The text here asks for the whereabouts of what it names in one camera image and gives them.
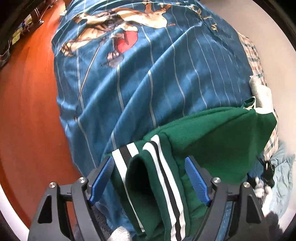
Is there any light blue folded duvet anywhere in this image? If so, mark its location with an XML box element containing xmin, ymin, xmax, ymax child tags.
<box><xmin>262</xmin><ymin>141</ymin><xmax>295</xmax><ymax>217</ymax></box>

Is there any white fluffy pillow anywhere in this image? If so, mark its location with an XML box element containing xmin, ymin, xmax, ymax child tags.
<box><xmin>249</xmin><ymin>75</ymin><xmax>274</xmax><ymax>114</ymax></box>

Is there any green white varsity jacket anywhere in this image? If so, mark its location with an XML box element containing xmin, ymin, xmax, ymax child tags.
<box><xmin>110</xmin><ymin>108</ymin><xmax>277</xmax><ymax>240</ymax></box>

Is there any blue striped bed sheet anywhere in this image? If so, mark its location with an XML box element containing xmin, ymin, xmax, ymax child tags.
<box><xmin>52</xmin><ymin>1</ymin><xmax>252</xmax><ymax>232</ymax></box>

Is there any plaid checkered blanket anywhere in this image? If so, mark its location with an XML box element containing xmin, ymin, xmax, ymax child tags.
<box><xmin>237</xmin><ymin>33</ymin><xmax>279</xmax><ymax>160</ymax></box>

